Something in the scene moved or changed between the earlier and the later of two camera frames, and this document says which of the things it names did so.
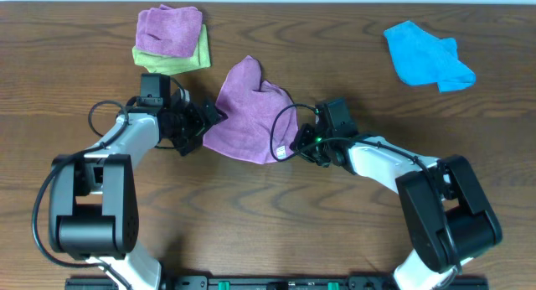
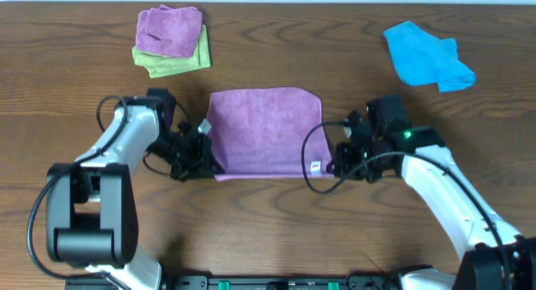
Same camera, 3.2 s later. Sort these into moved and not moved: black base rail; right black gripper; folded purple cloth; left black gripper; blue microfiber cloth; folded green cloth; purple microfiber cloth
Moved: left black gripper; right black gripper; purple microfiber cloth
Not moved: folded green cloth; black base rail; blue microfiber cloth; folded purple cloth
